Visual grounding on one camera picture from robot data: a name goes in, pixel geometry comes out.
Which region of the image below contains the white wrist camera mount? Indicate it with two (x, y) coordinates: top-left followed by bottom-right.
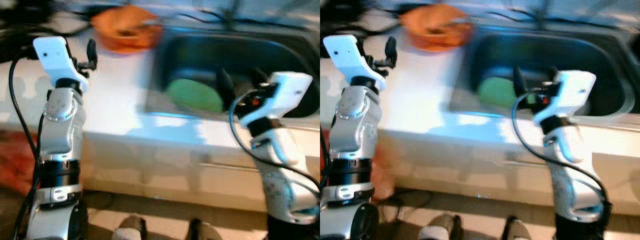
(33, 36), (90, 93)
(532, 70), (597, 126)
(239, 71), (313, 128)
(323, 34), (388, 91)

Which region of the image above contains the chrome gooseneck faucet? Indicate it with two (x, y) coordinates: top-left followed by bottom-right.
(222, 10), (238, 31)
(535, 5), (551, 28)

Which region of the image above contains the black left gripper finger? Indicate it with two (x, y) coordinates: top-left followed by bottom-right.
(86, 39), (99, 68)
(385, 36), (399, 68)

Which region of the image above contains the green plate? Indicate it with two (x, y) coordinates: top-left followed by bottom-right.
(477, 77), (523, 108)
(165, 78), (224, 113)

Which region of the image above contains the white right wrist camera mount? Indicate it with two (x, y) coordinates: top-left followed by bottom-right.
(532, 70), (597, 126)
(239, 71), (313, 128)

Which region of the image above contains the large orange plastic dish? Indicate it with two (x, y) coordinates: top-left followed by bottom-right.
(400, 4), (473, 52)
(91, 5), (163, 55)

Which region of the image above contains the grey robot foot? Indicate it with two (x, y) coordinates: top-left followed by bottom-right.
(501, 216), (533, 240)
(419, 212), (458, 240)
(111, 215), (148, 240)
(187, 218), (223, 240)

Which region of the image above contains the stainless steel sink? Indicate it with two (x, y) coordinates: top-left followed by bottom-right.
(145, 27), (321, 121)
(448, 26), (640, 118)

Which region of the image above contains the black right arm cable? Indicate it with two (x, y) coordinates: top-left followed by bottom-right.
(228, 90), (321, 197)
(511, 88), (613, 211)

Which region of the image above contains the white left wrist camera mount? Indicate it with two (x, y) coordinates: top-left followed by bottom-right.
(33, 36), (90, 93)
(323, 34), (388, 91)

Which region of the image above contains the black power strip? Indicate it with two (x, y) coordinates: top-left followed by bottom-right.
(0, 27), (41, 63)

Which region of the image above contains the grey robot right foot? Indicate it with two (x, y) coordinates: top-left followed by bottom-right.
(501, 216), (533, 240)
(187, 218), (223, 240)

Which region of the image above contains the grey robot left foot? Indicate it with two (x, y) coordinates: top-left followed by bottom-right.
(111, 215), (148, 240)
(419, 212), (458, 240)

